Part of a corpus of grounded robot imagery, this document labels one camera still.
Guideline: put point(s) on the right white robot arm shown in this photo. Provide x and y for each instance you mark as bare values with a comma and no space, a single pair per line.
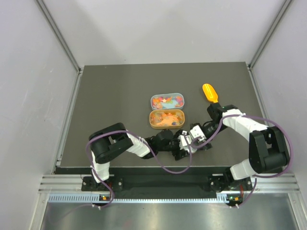
267,150

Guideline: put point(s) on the clear blue candy tray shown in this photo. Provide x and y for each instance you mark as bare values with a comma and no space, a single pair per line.
167,101

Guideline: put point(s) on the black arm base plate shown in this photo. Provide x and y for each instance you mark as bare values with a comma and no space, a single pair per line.
173,186

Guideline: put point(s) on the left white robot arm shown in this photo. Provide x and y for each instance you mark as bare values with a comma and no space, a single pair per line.
107,144

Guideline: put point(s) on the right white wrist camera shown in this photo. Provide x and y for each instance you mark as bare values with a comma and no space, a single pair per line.
196,134

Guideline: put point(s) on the orange plastic scoop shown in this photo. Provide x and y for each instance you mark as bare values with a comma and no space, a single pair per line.
210,93

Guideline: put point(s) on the orange candy tray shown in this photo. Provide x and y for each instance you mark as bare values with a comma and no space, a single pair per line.
167,119

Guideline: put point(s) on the grey slotted cable duct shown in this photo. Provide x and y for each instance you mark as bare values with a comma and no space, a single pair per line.
103,199

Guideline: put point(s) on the aluminium frame rail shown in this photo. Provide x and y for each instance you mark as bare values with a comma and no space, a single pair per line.
58,34

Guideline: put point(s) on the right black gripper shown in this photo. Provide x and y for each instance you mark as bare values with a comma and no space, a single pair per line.
209,145

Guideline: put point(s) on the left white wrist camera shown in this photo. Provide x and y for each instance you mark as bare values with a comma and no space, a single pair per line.
185,142

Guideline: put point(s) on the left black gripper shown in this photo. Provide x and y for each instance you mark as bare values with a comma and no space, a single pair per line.
179,150

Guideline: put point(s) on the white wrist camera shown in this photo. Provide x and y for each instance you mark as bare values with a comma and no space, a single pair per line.
196,134
185,142

